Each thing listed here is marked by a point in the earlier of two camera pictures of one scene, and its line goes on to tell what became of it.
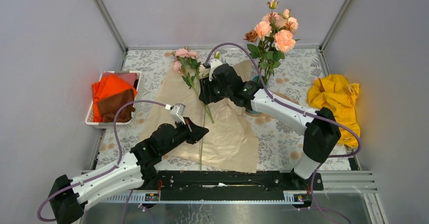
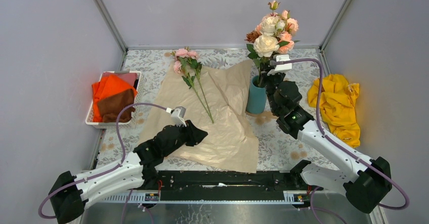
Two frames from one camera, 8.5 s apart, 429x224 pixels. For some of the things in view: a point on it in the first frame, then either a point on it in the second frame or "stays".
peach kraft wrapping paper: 229,143 stays
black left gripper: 194,132 stays
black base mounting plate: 214,186 stays
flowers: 263,31 to 273,6
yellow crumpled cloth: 334,92 stays
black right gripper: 205,86 to 275,75
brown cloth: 108,107 stays
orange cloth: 109,85 stays
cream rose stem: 206,107 to 266,45
